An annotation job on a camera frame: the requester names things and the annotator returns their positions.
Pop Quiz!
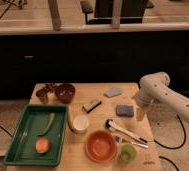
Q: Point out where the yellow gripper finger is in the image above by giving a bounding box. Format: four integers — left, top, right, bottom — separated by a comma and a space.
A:
136, 107, 145, 121

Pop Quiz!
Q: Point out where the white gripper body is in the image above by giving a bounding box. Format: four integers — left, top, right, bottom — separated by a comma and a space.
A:
133, 89, 153, 108

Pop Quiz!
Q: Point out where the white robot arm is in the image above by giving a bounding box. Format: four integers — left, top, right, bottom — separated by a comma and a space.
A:
134, 72, 189, 124

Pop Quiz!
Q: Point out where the green cup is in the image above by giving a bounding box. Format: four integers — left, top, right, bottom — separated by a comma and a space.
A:
120, 144, 137, 163

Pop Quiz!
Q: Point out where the white paper cup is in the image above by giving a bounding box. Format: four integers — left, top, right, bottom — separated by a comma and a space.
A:
73, 115, 90, 134

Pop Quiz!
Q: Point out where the silver metal utensil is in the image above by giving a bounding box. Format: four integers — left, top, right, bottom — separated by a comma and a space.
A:
115, 136, 148, 149

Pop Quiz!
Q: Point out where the brown whiteboard eraser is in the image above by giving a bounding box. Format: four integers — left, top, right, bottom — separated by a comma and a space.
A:
82, 99, 102, 113

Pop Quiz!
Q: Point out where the orange bowl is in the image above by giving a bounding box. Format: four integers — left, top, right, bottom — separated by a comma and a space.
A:
84, 130, 117, 163

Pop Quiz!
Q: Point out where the dark red bowl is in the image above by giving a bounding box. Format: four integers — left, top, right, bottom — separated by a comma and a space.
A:
55, 83, 75, 103

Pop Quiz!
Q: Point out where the dark small toy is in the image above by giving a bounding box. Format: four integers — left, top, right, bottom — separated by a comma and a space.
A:
45, 83, 57, 93

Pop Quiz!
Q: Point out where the office chair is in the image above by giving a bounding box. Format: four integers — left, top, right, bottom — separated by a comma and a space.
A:
80, 0, 154, 25

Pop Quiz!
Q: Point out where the orange fruit toy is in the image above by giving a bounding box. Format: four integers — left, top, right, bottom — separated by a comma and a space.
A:
35, 138, 49, 154

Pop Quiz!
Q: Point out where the green plastic tray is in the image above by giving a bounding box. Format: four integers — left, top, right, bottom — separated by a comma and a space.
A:
4, 104, 68, 167

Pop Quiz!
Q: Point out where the black cable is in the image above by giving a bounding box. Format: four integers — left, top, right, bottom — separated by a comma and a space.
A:
153, 114, 188, 150

